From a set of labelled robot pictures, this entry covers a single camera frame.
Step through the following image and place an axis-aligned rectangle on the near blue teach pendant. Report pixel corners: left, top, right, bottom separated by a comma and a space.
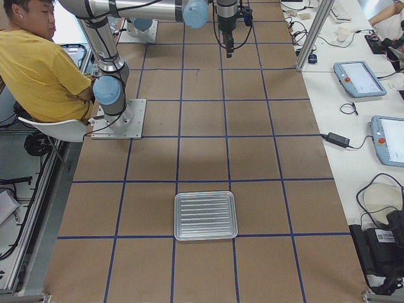
370, 116, 403, 167

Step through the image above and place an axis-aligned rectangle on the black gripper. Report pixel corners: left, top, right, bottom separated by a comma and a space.
217, 0, 237, 58

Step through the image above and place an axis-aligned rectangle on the far blue teach pendant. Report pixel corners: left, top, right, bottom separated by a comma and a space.
333, 61, 387, 98

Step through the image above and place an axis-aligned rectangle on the white keyboard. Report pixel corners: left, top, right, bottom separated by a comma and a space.
330, 0, 352, 23

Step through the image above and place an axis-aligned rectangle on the blue teach pendant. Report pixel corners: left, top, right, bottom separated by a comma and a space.
370, 116, 403, 167
333, 61, 387, 98

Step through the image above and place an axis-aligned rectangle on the round beige disc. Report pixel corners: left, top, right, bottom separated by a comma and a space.
364, 183, 403, 225

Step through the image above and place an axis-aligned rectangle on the small black looped cable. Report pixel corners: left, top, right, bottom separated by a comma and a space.
340, 102, 359, 116

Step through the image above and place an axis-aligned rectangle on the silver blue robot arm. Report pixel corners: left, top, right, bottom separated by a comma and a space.
61, 1, 242, 131

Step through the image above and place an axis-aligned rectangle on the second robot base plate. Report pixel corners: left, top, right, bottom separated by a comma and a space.
118, 18, 158, 44

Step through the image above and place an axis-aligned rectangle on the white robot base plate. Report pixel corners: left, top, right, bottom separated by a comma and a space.
90, 99, 146, 140

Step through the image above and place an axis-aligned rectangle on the black device with label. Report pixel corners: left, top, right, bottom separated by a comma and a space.
349, 224, 403, 295

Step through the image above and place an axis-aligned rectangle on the black power adapter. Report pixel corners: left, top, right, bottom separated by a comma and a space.
320, 132, 350, 148

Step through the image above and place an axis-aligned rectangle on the ribbed metal tray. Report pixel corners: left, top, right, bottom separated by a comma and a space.
174, 191, 238, 241

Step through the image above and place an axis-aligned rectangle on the aluminium frame post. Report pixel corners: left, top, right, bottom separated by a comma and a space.
295, 0, 335, 71

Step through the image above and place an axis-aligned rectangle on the white plastic chair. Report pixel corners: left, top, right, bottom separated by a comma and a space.
18, 116, 89, 173

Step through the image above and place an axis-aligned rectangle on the person in yellow shirt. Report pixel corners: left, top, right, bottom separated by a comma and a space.
1, 1, 94, 122

